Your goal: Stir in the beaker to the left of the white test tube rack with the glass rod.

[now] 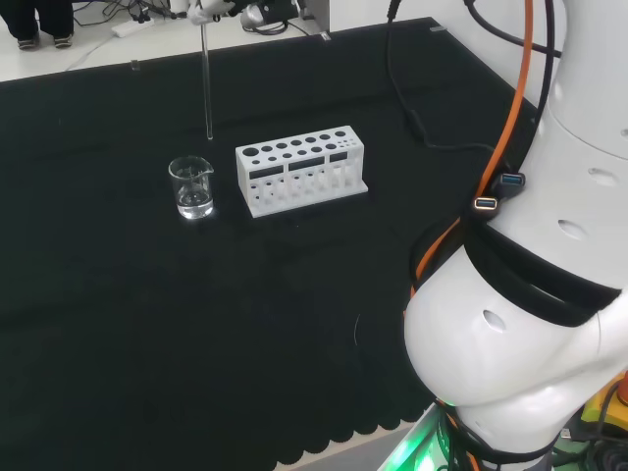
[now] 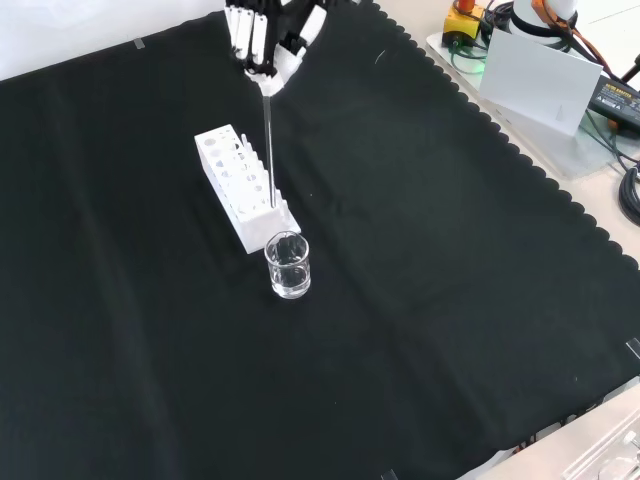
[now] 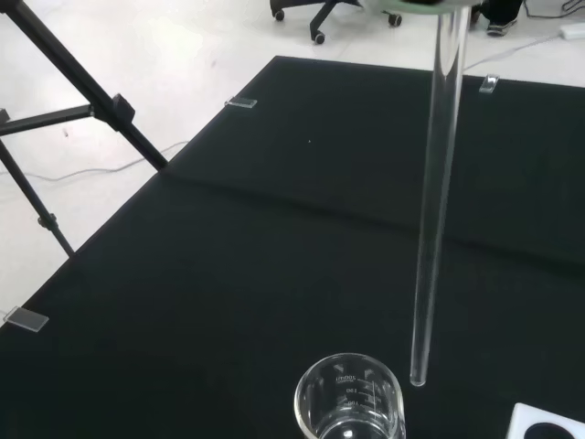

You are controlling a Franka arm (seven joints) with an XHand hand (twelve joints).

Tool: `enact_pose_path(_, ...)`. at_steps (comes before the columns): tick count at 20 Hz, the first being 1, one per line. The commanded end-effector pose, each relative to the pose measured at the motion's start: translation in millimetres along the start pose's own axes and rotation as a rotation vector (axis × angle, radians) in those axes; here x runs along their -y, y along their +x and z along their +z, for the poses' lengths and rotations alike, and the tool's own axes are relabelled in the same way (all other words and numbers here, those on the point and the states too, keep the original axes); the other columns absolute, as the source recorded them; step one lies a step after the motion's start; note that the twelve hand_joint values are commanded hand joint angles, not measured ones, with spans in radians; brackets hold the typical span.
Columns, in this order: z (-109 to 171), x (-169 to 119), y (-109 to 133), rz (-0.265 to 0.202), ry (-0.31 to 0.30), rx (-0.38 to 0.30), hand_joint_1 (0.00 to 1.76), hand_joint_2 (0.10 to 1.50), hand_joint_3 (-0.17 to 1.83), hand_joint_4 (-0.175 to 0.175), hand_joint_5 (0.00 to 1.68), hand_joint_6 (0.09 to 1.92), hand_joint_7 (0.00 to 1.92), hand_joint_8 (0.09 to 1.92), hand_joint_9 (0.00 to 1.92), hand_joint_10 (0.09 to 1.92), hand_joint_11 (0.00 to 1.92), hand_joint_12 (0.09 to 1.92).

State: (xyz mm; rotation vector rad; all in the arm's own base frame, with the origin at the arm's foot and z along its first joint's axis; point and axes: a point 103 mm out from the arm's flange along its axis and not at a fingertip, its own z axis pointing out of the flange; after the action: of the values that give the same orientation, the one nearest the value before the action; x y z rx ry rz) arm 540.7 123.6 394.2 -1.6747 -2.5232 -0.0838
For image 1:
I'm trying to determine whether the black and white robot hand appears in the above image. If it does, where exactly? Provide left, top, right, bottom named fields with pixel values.
left=184, top=0, right=241, bottom=26

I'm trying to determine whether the clear glass rod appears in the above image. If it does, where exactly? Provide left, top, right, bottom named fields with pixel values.
left=198, top=22, right=216, bottom=142

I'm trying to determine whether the white test tube rack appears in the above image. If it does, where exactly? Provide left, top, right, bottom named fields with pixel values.
left=234, top=125, right=370, bottom=219

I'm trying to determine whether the clear glass beaker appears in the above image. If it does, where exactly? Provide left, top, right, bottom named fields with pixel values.
left=167, top=155, right=216, bottom=221

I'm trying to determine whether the white power strip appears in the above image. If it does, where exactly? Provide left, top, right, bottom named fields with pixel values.
left=111, top=18, right=156, bottom=38

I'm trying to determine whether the person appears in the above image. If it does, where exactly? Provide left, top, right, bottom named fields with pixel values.
left=0, top=0, right=76, bottom=50

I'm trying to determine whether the black bench cloth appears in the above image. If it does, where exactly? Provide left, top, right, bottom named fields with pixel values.
left=0, top=17, right=541, bottom=471

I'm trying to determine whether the gold-rimmed USB plug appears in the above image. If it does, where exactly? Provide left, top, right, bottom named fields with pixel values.
left=473, top=194, right=501, bottom=217

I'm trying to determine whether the black USB plug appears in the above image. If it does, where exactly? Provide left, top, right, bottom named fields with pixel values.
left=498, top=170, right=527, bottom=197

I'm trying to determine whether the yellow stop button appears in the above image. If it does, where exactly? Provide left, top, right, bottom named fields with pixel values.
left=581, top=371, right=628, bottom=429

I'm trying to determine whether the grey metal post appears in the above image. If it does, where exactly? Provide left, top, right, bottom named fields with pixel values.
left=298, top=0, right=331, bottom=35

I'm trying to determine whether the black cable with ferrite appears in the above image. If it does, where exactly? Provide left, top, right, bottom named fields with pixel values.
left=385, top=0, right=504, bottom=153

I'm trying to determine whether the orange cable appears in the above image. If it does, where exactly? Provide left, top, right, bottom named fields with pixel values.
left=410, top=0, right=537, bottom=295

